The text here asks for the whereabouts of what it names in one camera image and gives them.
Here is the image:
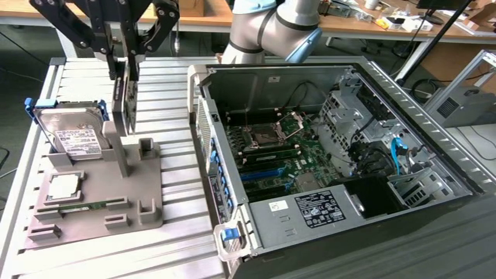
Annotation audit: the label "metal socket cover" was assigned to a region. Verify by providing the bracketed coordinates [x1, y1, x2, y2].
[274, 112, 306, 136]

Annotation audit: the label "coiled black floor cable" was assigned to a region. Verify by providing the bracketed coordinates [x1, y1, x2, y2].
[410, 77, 443, 100]

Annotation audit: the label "square chipset heatsink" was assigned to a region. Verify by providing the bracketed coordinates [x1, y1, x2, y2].
[296, 173, 323, 192]

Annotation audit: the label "green motherboard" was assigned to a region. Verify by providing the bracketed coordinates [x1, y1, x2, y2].
[224, 116, 350, 202]

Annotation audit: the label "green RAM stick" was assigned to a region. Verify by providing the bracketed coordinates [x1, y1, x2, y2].
[58, 202, 108, 212]

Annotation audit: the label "black plastic shroud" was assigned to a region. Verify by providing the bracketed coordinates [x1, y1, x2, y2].
[343, 176, 408, 219]

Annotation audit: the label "CPU socket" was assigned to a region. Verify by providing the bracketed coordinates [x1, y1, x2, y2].
[242, 124, 290, 149]

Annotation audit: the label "orange and white box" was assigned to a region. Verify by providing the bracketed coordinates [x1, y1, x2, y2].
[378, 16, 408, 30]

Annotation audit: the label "brown cardboard box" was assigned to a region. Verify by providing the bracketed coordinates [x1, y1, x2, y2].
[179, 0, 207, 17]

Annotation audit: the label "black slanted tripod pole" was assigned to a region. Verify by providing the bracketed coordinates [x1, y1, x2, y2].
[394, 0, 480, 85]

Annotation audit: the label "hard disk with blue bracket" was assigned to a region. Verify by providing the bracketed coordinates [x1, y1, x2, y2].
[23, 98, 110, 162]

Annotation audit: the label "grey power supply unit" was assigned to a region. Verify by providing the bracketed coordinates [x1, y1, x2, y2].
[247, 183, 368, 251]

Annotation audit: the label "grey parts rack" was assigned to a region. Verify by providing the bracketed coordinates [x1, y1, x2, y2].
[22, 120, 164, 251]

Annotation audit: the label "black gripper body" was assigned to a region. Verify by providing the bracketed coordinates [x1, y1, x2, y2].
[64, 0, 156, 55]

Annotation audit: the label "grey computer tower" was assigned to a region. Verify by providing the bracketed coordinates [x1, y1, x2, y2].
[424, 85, 496, 128]

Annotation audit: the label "silver disk bay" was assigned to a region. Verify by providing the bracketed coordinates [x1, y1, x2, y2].
[387, 167, 463, 209]

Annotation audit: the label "long wooden desk white legs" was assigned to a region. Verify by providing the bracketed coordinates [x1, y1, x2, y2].
[0, 0, 234, 59]

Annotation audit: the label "black wire bundle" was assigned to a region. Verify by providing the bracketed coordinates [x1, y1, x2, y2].
[347, 141, 394, 178]

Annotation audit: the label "silver CPU chip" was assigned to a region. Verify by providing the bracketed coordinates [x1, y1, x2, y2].
[46, 175, 83, 201]

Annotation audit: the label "cluttered wooden desk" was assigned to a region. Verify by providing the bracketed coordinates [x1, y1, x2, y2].
[319, 0, 496, 84]

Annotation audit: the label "black expansion slot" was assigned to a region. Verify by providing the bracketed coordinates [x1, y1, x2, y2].
[246, 184, 291, 202]

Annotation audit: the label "blue expansion slot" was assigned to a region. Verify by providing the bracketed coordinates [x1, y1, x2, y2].
[240, 167, 288, 181]

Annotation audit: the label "RAM memory stick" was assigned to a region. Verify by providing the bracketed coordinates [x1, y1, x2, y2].
[111, 23, 142, 137]

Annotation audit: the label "silver perforated drive cage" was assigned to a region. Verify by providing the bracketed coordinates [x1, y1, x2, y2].
[318, 72, 408, 142]

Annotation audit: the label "open black PC case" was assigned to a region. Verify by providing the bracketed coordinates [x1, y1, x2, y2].
[187, 56, 486, 279]

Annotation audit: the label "black arched wire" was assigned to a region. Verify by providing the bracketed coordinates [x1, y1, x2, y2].
[288, 82, 331, 109]

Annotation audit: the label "black installed RAM stick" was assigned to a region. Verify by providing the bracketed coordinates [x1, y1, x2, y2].
[240, 147, 303, 165]

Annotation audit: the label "black monitor with stand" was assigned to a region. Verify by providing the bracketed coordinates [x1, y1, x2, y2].
[416, 0, 472, 26]

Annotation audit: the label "blue flat wire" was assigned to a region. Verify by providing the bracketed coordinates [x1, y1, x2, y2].
[391, 137, 408, 177]

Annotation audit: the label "aluminium profile frame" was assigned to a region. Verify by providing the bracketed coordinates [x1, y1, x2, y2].
[446, 48, 496, 98]

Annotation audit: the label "open cardboard carton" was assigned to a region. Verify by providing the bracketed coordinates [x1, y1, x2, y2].
[467, 2, 496, 33]

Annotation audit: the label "white small box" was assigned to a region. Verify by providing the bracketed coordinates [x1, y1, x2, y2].
[403, 19, 434, 33]

